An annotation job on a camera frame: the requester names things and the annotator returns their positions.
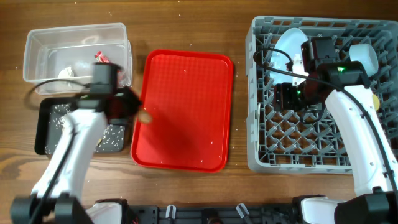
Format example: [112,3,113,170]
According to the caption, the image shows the orange carrot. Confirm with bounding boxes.
[137,109,152,124]

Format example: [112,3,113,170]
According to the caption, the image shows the red snack wrapper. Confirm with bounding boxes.
[95,51,124,82]

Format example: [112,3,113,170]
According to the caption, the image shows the large light blue plate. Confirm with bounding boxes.
[269,27,310,86]

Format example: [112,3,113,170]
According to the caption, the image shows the yellow plastic cup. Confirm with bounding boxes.
[373,94,380,111]

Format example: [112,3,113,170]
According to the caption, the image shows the small blue bowl with food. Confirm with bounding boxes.
[349,44,379,77]

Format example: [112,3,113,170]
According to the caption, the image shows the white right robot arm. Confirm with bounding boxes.
[274,37,397,223]

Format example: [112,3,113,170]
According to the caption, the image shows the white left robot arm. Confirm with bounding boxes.
[10,62,141,223]

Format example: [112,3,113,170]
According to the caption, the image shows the grey dishwasher rack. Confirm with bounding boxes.
[245,16,397,174]

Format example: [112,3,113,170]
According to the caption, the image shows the spilled rice and food scraps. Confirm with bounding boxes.
[44,104,125,155]

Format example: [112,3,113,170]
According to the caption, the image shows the crumpled white tissue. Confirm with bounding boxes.
[58,66,75,79]

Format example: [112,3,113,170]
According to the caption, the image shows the red serving tray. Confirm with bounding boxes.
[131,49,234,173]

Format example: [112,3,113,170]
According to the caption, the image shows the black plastic bin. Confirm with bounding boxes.
[34,97,126,155]

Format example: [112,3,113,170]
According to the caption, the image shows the clear plastic bin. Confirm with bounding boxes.
[23,23,132,95]

